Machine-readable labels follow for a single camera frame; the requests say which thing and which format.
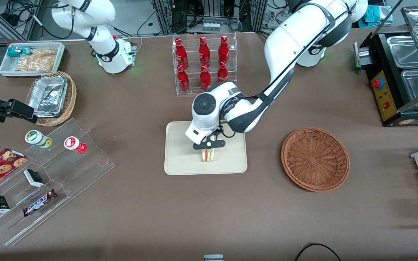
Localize black looped cable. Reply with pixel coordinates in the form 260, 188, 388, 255
294, 243, 342, 261

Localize white rectangular plastic bin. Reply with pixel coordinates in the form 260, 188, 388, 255
0, 42, 66, 78

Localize stacked aluminium foil containers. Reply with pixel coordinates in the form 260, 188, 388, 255
27, 76, 69, 118

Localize triangular sandwich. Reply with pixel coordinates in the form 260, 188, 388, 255
201, 135, 220, 163

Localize clear acrylic stepped display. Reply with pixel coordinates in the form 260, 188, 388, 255
0, 117, 116, 247

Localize red cola bottle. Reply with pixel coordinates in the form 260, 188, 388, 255
198, 36, 211, 68
175, 38, 189, 70
200, 65, 212, 91
177, 65, 190, 92
217, 61, 229, 84
218, 35, 230, 68

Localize green lidded yogurt cup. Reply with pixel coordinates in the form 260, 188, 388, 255
25, 129, 53, 149

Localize clear acrylic bottle rack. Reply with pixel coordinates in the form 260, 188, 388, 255
172, 33, 238, 96

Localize teal snack packet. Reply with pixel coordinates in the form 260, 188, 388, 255
7, 47, 32, 58

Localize light wicker basket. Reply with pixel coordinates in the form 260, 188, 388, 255
25, 71, 77, 127

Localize brown round wicker basket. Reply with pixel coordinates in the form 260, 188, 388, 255
281, 127, 351, 192

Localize Snickers chocolate bar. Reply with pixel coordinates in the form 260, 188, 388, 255
22, 189, 57, 217

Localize black food warmer appliance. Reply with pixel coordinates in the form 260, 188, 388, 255
353, 5, 418, 127

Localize beige plastic serving tray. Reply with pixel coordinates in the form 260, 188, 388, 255
164, 119, 248, 176

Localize red lidded yogurt cup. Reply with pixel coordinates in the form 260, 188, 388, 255
64, 136, 87, 154

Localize clear bag of crackers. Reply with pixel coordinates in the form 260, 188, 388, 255
31, 49, 58, 72
15, 54, 38, 72

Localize aluminium frame rack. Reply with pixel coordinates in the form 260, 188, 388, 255
152, 0, 268, 34

